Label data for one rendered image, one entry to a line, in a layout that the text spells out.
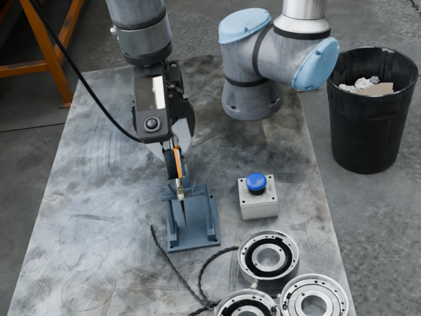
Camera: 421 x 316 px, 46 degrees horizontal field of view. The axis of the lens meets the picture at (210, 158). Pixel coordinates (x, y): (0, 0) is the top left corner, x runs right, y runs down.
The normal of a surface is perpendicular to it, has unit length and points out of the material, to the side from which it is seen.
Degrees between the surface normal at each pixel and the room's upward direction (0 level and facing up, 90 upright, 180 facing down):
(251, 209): 90
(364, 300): 0
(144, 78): 31
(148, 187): 0
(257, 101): 72
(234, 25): 8
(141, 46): 90
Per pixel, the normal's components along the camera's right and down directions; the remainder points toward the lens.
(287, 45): -0.59, 0.40
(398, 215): -0.15, -0.73
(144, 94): -0.10, -0.28
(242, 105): -0.33, 0.43
